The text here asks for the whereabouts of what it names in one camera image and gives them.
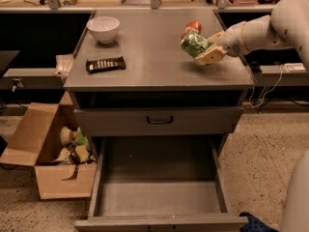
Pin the white bowl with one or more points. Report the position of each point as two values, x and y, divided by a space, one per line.
104 29

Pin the white cup in box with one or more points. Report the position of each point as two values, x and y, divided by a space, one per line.
67 136

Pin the closed grey top drawer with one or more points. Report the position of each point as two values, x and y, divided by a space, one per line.
157 121

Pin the blue perforated object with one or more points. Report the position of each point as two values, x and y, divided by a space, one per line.
254 224

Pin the crumpled white plastic bag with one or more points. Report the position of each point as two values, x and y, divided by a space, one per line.
63 65

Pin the dark snack bar packet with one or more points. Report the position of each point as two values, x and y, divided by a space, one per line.
105 65

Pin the open grey middle drawer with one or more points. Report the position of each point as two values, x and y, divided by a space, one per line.
159 184

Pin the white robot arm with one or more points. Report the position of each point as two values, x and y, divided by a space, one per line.
286 27

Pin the green soda can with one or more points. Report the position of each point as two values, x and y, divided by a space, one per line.
194 44

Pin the grey drawer cabinet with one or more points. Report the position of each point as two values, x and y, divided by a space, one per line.
158 72

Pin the open cardboard box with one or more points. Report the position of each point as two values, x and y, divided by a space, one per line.
36 142

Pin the white power strip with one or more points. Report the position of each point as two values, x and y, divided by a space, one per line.
294 68

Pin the orange soda can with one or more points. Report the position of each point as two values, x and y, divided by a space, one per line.
194 26

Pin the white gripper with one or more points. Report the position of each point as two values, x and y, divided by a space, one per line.
233 39

